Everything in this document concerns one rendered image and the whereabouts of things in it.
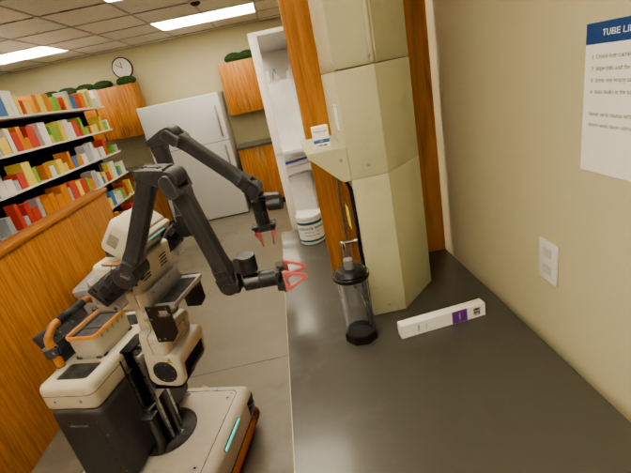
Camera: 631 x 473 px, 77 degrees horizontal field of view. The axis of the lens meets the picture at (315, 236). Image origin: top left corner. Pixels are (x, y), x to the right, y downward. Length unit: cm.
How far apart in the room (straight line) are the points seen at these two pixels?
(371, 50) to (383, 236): 53
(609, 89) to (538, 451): 70
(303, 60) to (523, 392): 120
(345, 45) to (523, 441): 101
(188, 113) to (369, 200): 510
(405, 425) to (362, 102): 82
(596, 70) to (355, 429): 89
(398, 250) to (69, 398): 138
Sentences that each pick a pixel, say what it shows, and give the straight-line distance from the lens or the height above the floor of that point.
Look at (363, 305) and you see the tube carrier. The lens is 119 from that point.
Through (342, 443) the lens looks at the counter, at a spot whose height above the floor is 94.
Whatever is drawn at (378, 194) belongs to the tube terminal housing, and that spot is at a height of 135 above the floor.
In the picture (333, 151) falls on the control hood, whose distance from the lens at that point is 116.
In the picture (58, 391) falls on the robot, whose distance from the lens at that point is 193.
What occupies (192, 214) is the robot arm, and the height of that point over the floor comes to 140.
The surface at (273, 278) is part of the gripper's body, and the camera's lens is 129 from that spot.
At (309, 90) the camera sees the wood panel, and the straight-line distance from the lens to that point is 151.
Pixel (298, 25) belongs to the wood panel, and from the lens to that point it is 152.
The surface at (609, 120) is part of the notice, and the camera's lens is 94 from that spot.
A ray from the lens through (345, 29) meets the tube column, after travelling 116.
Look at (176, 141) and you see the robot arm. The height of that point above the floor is 159.
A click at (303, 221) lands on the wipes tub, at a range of 198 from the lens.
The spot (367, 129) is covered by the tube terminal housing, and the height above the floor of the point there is 155.
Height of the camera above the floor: 170
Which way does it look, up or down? 21 degrees down
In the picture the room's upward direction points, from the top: 12 degrees counter-clockwise
